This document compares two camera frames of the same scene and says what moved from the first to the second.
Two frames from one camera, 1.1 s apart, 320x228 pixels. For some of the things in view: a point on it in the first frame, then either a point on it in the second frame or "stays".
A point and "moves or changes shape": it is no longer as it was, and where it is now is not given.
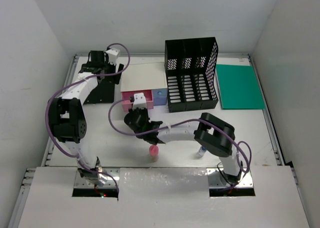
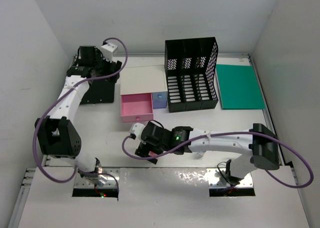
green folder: (238, 87) stays
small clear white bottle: (202, 151) stays
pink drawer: (128, 104) moves or changes shape
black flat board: (103, 92) stays
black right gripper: (144, 110) → (143, 149)
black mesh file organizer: (192, 71) stays
